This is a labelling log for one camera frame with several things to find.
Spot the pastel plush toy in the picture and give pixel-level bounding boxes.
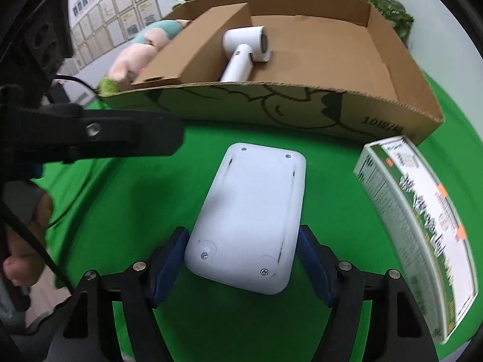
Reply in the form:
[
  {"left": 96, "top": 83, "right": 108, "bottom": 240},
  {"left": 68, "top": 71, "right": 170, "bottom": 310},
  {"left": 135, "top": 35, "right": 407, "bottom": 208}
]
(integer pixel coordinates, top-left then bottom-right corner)
[{"left": 99, "top": 19, "right": 195, "bottom": 93}]

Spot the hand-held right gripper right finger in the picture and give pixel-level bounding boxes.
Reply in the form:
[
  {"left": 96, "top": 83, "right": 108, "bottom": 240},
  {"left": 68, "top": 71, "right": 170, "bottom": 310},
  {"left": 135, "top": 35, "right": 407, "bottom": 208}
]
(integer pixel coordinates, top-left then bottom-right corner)
[{"left": 296, "top": 224, "right": 440, "bottom": 362}]

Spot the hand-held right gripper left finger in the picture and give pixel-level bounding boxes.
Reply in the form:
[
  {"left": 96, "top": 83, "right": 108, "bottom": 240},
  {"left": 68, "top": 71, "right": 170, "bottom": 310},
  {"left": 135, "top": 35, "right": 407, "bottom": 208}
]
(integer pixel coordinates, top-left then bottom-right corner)
[{"left": 45, "top": 226, "right": 190, "bottom": 362}]

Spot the green and white medicine box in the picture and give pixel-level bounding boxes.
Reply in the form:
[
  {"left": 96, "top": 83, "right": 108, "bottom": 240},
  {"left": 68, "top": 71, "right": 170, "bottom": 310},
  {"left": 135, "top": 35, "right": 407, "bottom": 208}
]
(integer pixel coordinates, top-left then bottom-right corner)
[{"left": 353, "top": 136, "right": 479, "bottom": 345}]

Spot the wall of framed certificates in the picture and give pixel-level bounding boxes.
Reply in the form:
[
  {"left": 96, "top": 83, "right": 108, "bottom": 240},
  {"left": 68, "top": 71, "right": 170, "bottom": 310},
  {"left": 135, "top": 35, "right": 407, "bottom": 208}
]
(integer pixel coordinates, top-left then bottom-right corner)
[{"left": 70, "top": 0, "right": 163, "bottom": 70}]

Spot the large cardboard box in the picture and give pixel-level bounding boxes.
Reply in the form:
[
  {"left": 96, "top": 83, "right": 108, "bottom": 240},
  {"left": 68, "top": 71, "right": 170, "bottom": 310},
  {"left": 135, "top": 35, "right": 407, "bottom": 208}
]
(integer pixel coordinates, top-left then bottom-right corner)
[{"left": 100, "top": 0, "right": 445, "bottom": 148}]

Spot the long brown cardboard box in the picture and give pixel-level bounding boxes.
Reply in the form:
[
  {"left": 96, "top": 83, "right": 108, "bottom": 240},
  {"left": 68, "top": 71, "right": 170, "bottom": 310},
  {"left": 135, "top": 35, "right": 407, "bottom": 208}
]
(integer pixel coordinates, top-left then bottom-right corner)
[{"left": 130, "top": 3, "right": 253, "bottom": 90}]

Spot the white plastic device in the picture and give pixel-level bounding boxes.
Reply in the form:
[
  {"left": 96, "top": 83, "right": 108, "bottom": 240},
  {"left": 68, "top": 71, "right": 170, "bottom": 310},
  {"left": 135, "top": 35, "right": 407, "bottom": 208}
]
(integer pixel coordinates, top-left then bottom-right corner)
[{"left": 184, "top": 142, "right": 307, "bottom": 295}]

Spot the person's left hand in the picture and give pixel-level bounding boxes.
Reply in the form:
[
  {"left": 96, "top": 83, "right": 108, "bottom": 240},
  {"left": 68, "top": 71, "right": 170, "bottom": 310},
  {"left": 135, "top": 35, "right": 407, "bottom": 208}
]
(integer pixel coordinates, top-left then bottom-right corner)
[{"left": 2, "top": 192, "right": 53, "bottom": 291}]

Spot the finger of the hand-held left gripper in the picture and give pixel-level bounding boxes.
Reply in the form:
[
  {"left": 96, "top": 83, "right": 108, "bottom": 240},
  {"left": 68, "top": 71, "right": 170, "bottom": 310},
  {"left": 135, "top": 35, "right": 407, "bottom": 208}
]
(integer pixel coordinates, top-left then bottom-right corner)
[
  {"left": 7, "top": 85, "right": 85, "bottom": 116},
  {"left": 7, "top": 106, "right": 185, "bottom": 167}
]

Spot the white hair dryer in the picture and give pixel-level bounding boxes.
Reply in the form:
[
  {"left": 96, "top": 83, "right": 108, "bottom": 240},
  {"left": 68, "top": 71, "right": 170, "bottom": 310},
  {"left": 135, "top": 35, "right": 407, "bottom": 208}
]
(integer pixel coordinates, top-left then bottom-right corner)
[{"left": 219, "top": 25, "right": 272, "bottom": 83}]

